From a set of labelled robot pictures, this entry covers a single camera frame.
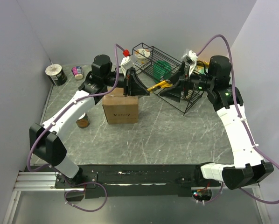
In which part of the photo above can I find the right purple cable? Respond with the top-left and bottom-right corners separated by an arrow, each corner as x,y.
196,34 -> 279,205

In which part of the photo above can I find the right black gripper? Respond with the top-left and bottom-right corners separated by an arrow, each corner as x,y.
159,61 -> 215,103

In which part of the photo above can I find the circuit board with leds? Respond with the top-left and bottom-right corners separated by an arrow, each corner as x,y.
192,189 -> 212,202

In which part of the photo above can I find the yellow snack bag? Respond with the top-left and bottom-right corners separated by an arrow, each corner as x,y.
197,60 -> 209,69

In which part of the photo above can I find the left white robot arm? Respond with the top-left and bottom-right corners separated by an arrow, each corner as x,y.
29,55 -> 150,188

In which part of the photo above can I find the black paper cup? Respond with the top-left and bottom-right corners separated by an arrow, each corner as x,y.
45,64 -> 67,86

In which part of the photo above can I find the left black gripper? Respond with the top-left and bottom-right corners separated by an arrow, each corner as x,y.
104,67 -> 150,97

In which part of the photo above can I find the green plastic cup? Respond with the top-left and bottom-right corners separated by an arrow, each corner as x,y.
153,60 -> 172,83

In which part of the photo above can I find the yogurt cup in rack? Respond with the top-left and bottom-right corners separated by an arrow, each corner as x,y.
134,48 -> 151,64

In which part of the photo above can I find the brown tin can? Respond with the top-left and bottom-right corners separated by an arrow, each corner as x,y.
76,113 -> 90,128

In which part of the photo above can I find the black wire rack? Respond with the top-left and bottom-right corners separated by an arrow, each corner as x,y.
133,43 -> 203,114

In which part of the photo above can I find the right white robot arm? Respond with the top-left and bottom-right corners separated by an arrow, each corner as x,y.
124,55 -> 274,189

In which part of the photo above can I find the purple yogurt cup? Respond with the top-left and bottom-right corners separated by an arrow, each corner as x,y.
71,66 -> 84,80

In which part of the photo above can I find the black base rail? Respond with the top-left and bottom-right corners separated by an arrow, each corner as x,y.
55,164 -> 223,199

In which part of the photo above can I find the brown cardboard express box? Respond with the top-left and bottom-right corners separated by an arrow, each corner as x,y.
102,88 -> 139,125

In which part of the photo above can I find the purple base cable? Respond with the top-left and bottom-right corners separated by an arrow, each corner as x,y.
64,181 -> 111,213

